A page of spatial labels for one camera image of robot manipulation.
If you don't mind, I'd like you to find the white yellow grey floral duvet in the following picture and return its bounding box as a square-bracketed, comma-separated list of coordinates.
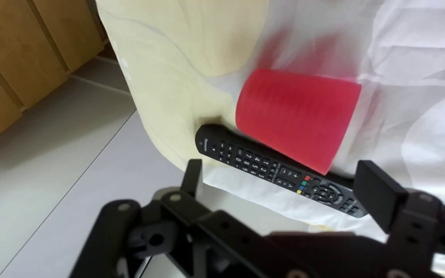
[94, 0, 445, 278]

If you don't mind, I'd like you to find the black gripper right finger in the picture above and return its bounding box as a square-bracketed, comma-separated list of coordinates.
[352, 159, 445, 278]

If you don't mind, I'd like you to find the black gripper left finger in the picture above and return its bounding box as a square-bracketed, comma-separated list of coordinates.
[69, 158, 265, 278]

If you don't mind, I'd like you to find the wooden dresser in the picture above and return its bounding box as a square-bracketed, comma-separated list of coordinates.
[0, 0, 106, 151]

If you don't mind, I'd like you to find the pink plastic cup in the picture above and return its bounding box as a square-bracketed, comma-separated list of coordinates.
[233, 67, 363, 178]

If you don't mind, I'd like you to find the black tv remote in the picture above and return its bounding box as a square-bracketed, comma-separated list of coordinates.
[194, 122, 369, 221]

